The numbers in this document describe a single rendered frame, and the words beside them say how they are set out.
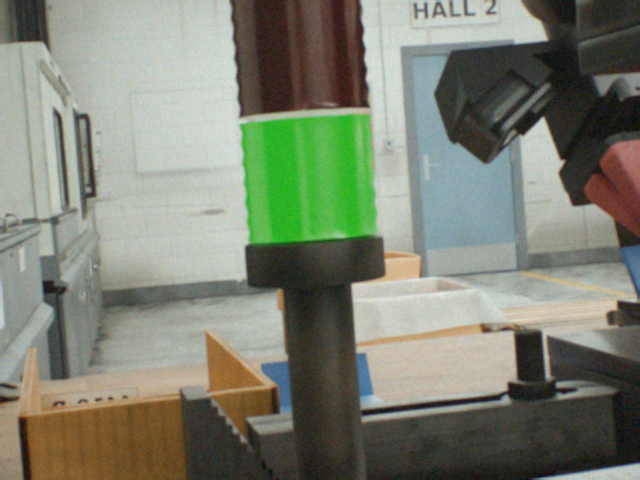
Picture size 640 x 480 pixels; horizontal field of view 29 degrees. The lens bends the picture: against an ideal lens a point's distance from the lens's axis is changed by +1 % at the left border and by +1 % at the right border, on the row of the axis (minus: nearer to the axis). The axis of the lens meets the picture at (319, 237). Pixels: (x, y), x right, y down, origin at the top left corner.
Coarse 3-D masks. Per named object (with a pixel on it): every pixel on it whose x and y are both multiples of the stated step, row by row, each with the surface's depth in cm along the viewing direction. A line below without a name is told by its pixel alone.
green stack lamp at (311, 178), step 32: (256, 128) 33; (288, 128) 33; (320, 128) 33; (352, 128) 33; (256, 160) 34; (288, 160) 33; (320, 160) 33; (352, 160) 33; (256, 192) 34; (288, 192) 33; (320, 192) 33; (352, 192) 33; (256, 224) 34; (288, 224) 33; (320, 224) 33; (352, 224) 33
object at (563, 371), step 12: (552, 360) 57; (552, 372) 58; (564, 372) 56; (576, 372) 55; (588, 372) 54; (612, 384) 51; (624, 384) 50; (624, 396) 50; (636, 396) 49; (624, 408) 50; (636, 408) 49; (624, 420) 51; (636, 420) 49; (636, 432) 50; (624, 444) 51; (636, 444) 50; (624, 456) 51; (636, 456) 50; (588, 468) 54; (600, 468) 53
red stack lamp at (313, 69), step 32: (256, 0) 33; (288, 0) 33; (320, 0) 33; (352, 0) 34; (256, 32) 33; (288, 32) 33; (320, 32) 33; (352, 32) 34; (256, 64) 33; (288, 64) 33; (320, 64) 33; (352, 64) 33; (256, 96) 33; (288, 96) 33; (320, 96) 33; (352, 96) 33
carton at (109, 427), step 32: (32, 352) 77; (224, 352) 73; (32, 384) 65; (224, 384) 74; (256, 384) 61; (32, 416) 55; (64, 416) 56; (96, 416) 56; (128, 416) 56; (160, 416) 57; (256, 416) 58; (32, 448) 56; (64, 448) 56; (96, 448) 56; (128, 448) 56; (160, 448) 57
